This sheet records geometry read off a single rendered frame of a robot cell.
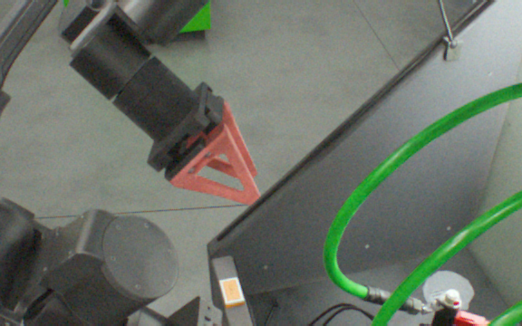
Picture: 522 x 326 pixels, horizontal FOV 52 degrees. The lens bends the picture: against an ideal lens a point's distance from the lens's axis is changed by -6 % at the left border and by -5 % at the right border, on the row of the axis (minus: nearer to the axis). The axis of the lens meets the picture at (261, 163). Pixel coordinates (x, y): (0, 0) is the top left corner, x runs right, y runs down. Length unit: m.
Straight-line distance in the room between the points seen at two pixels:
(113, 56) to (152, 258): 0.19
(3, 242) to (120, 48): 0.19
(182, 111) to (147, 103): 0.03
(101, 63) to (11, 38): 0.44
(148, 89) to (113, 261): 0.19
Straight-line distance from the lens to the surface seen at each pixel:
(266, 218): 0.96
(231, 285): 0.93
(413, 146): 0.53
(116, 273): 0.34
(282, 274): 1.08
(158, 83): 0.49
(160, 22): 0.48
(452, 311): 0.75
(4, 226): 0.40
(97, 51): 0.48
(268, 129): 3.00
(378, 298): 0.66
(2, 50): 0.91
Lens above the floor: 1.67
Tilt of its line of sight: 37 degrees down
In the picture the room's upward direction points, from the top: straight up
